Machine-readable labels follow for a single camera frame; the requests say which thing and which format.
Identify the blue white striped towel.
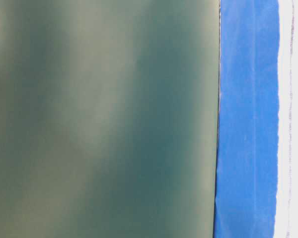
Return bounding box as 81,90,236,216
274,0,298,238

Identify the blurry green grey panel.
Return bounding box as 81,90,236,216
0,0,219,238

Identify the blue tablecloth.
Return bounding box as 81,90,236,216
214,0,279,238

